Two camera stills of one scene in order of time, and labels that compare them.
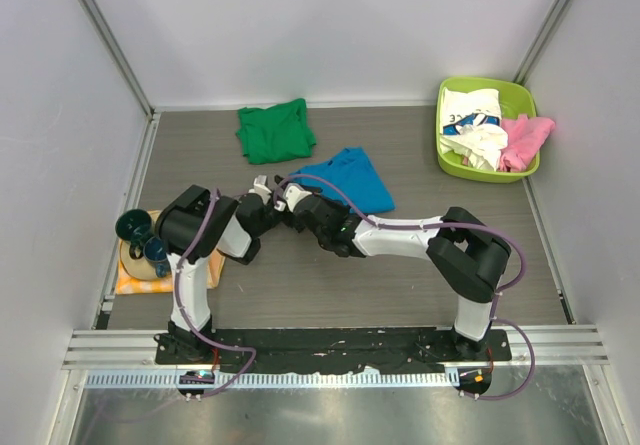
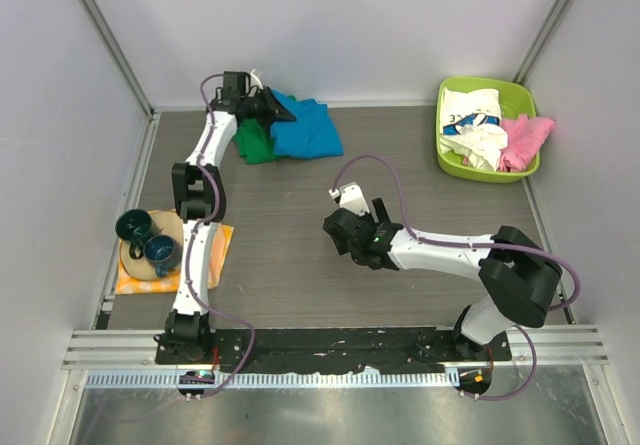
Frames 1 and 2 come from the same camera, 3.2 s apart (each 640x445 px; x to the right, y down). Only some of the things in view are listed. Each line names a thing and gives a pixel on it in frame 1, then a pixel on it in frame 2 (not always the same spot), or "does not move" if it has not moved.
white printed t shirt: [471, 125] does not move
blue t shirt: [352, 175] → [311, 134]
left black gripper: [289, 217] → [272, 106]
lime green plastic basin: [516, 98] does not move
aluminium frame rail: [530, 348] does not move
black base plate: [402, 349] does not move
